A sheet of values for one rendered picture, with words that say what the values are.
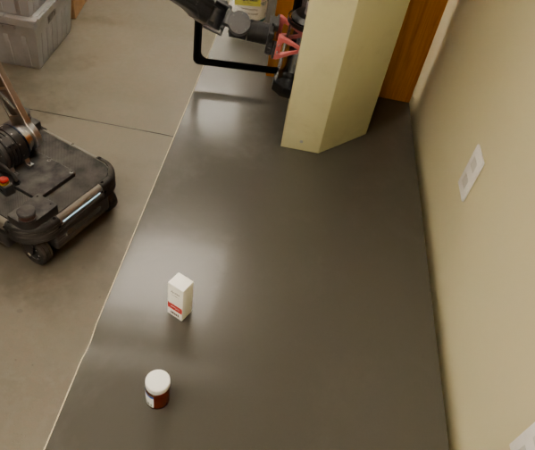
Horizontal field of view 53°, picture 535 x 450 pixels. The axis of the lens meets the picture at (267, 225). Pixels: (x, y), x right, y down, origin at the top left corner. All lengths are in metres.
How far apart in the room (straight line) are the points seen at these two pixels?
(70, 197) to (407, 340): 1.62
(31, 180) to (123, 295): 1.38
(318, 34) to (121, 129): 1.94
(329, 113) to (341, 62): 0.15
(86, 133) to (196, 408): 2.29
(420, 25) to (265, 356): 1.13
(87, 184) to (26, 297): 0.53
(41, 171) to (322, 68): 1.47
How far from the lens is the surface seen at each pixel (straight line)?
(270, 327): 1.14
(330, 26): 1.38
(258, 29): 1.55
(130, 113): 3.28
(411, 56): 1.84
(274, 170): 1.48
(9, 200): 2.44
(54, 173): 2.50
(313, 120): 1.51
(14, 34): 3.62
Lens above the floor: 1.88
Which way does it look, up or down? 45 degrees down
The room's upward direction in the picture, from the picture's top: 11 degrees clockwise
